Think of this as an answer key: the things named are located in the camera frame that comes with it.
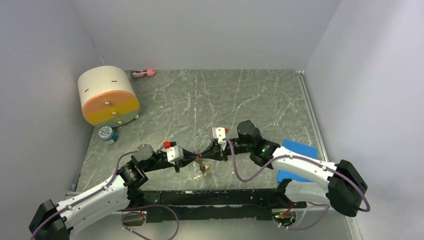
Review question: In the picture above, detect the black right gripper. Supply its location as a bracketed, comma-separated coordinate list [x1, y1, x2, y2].
[201, 137, 253, 162]

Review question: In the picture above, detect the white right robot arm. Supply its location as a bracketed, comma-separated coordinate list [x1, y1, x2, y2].
[200, 120, 371, 217]

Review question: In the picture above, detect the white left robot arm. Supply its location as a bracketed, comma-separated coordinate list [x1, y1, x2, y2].
[29, 142, 200, 240]

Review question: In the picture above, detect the small blue white jar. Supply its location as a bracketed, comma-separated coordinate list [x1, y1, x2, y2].
[98, 126, 118, 145]

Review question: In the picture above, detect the blue foam pad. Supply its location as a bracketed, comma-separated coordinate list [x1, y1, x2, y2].
[276, 139, 319, 184]

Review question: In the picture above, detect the pink capped small bottle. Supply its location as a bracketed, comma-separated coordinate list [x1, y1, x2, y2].
[130, 69, 156, 79]

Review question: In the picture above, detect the white round drawer cabinet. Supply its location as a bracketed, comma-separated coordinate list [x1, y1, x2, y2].
[77, 65, 140, 128]

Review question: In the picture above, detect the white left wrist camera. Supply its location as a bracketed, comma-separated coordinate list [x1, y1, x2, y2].
[165, 145, 184, 165]

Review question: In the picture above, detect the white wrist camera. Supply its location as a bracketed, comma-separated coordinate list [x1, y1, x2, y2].
[210, 127, 227, 145]
[165, 145, 184, 165]

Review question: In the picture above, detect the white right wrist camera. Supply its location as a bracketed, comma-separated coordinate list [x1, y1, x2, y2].
[210, 127, 227, 145]

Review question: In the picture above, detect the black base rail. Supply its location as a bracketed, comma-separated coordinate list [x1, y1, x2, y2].
[124, 188, 307, 223]

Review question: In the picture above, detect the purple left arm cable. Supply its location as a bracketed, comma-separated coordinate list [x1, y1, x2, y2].
[29, 141, 180, 240]

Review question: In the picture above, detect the aluminium frame rail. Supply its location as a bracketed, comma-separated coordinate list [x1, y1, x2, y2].
[52, 187, 362, 240]

